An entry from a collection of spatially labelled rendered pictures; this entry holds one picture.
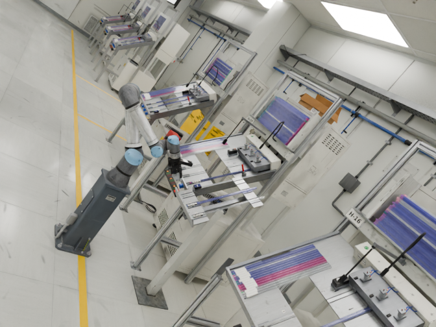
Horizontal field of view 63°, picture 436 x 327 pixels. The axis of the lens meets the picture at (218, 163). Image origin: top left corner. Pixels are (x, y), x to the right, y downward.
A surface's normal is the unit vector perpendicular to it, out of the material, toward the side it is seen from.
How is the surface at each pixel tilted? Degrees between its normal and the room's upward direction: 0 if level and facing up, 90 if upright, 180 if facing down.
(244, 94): 90
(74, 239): 90
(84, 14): 90
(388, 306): 45
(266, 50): 90
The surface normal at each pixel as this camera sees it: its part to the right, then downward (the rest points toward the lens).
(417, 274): -0.72, -0.43
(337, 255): -0.07, -0.84
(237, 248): 0.34, 0.48
